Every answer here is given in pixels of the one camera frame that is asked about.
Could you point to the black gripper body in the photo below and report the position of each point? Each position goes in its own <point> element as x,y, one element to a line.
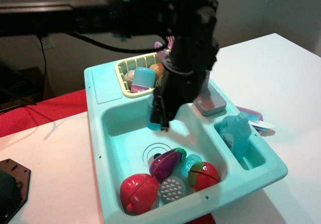
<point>178,88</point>

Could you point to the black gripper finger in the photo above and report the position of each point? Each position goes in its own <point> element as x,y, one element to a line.
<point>157,110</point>
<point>165,123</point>

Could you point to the translucent blue toy cup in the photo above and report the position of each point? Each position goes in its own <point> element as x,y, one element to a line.
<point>150,125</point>

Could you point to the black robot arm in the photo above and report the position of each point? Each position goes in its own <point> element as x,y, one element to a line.
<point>191,22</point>

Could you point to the pink toy cup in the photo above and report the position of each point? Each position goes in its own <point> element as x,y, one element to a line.
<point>137,88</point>

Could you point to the teal toy sink unit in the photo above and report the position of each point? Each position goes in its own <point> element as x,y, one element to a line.
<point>124,145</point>

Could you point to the orange toy food piece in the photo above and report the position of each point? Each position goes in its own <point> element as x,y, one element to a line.
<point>158,68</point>

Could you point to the blue toy mug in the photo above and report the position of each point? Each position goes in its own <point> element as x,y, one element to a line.
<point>144,76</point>

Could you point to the pink toy plate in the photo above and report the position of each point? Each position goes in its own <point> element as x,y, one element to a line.
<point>162,54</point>

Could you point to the grey toy faucet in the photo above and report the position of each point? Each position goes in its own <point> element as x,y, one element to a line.
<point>209,101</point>

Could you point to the purple toy eggplant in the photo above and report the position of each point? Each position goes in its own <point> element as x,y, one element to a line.
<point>163,166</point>

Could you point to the pink toy fork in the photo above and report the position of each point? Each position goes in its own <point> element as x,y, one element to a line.
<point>170,42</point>

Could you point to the yellow dish rack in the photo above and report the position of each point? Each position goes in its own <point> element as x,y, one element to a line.
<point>125,72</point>

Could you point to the red toy strawberry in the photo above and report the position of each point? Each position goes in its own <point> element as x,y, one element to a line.
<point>203,175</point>

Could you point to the blue toy scrub brush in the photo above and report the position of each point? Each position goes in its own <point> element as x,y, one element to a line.
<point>172,189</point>

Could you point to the purple toy plate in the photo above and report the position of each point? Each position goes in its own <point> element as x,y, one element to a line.
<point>253,115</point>

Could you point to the blue toy soap bottle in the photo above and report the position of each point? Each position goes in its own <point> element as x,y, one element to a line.
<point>235,132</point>

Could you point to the red toy apple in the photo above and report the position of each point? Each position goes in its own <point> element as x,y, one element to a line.
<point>138,193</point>

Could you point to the white toy spoon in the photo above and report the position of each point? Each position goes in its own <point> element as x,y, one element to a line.
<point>261,125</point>

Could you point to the red cloth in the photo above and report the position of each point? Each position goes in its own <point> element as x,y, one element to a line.
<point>44,112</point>

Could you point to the white wall outlet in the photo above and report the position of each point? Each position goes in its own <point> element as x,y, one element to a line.
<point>45,43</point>

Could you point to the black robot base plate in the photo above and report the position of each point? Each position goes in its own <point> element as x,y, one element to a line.
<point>15,183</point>

